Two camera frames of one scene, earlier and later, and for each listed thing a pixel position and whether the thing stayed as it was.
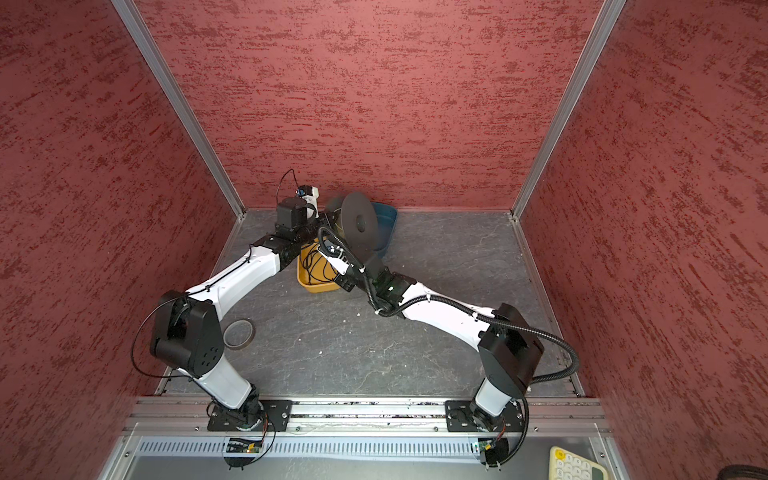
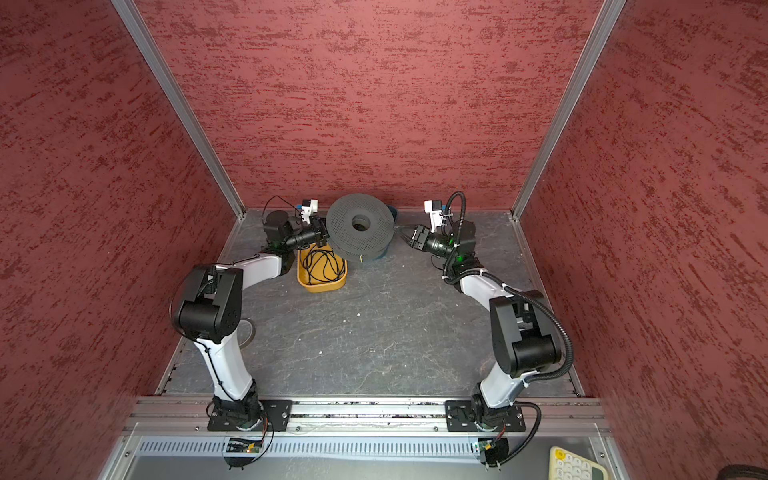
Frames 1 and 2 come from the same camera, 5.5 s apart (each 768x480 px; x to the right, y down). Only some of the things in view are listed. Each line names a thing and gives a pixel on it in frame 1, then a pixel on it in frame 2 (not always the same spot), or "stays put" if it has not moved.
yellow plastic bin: x=314 y=272 stays put
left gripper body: x=311 y=229 stays put
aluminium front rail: x=189 y=416 stays put
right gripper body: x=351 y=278 -> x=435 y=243
